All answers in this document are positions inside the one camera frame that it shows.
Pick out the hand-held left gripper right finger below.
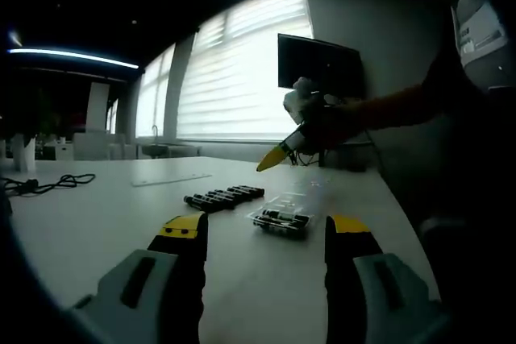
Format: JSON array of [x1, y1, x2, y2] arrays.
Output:
[[324, 214, 451, 344]]

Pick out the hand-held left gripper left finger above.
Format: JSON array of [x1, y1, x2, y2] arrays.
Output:
[[68, 210, 210, 344]]

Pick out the clear plastic box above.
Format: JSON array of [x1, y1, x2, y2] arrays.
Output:
[[248, 176, 338, 240]]

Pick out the row of medicine bottles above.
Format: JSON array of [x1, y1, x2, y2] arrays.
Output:
[[183, 184, 266, 213]]

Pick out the large window blind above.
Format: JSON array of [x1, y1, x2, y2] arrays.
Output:
[[177, 0, 314, 142]]

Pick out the clear plastic strip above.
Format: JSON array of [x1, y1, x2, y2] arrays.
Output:
[[131, 173, 213, 188]]

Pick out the dark sink counter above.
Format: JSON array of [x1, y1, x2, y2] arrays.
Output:
[[141, 144, 201, 159]]

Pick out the narrow window blind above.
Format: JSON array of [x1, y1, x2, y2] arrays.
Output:
[[135, 44, 177, 139]]

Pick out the white cabinet row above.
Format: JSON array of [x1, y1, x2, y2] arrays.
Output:
[[72, 130, 139, 161]]

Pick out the person's dark jacket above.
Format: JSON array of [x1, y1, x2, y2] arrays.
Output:
[[418, 0, 516, 321]]

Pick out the small window blind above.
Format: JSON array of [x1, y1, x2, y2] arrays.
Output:
[[105, 97, 119, 135]]

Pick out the white pillar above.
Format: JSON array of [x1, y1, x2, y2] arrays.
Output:
[[86, 81, 110, 132]]

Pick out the white plant vase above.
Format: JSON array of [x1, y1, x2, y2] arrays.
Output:
[[11, 134, 37, 173]]

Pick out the white chest device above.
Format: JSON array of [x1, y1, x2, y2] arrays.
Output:
[[451, 0, 511, 70]]

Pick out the long ceiling light strip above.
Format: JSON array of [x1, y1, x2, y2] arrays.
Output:
[[7, 48, 139, 70]]

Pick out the bundle of black cables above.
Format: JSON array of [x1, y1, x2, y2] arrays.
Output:
[[288, 146, 320, 168]]

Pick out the black wall television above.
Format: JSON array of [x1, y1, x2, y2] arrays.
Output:
[[277, 32, 363, 99]]

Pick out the black cable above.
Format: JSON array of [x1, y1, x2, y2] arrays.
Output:
[[0, 173, 97, 198]]

